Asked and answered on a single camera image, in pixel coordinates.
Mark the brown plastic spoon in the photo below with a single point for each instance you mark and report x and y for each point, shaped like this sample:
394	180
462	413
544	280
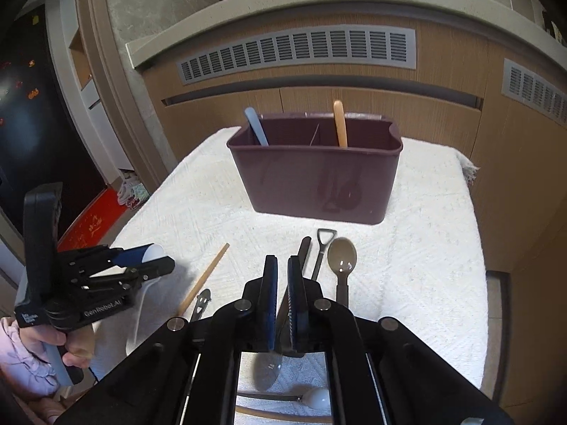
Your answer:
342	258

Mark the red floor mat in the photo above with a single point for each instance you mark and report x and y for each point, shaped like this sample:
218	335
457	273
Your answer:
94	222

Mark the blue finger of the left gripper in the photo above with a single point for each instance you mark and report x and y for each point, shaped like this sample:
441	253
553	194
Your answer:
128	258
152	269

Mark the black refrigerator with magnets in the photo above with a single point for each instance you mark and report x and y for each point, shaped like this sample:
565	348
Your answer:
39	142

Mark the black shovel handle utensil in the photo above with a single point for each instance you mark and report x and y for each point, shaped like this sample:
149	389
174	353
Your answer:
324	238

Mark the right cabinet vent grille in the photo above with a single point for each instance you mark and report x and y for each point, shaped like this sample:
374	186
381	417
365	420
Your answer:
524	86

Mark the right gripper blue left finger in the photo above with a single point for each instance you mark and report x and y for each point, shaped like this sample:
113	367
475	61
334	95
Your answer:
269	302

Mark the light blue utensil handle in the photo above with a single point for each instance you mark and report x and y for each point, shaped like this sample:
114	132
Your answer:
256	125

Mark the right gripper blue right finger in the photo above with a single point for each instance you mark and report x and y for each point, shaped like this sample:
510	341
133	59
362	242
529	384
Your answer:
298	307

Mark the smiley face metal spoon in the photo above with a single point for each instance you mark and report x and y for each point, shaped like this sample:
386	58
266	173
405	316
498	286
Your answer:
201	305

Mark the cabinet vent grille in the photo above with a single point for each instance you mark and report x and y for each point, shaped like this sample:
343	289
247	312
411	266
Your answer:
524	86
349	44

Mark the left cabinet vent grille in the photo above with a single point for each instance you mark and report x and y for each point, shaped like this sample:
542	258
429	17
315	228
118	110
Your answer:
349	44

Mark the orange utensil handle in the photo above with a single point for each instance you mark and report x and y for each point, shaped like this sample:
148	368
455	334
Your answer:
340	123

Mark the wooden chopstick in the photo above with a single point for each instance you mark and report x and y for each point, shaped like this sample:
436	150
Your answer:
194	291
307	419

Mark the maroon plastic utensil caddy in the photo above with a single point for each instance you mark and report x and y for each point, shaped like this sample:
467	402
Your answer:
303	172

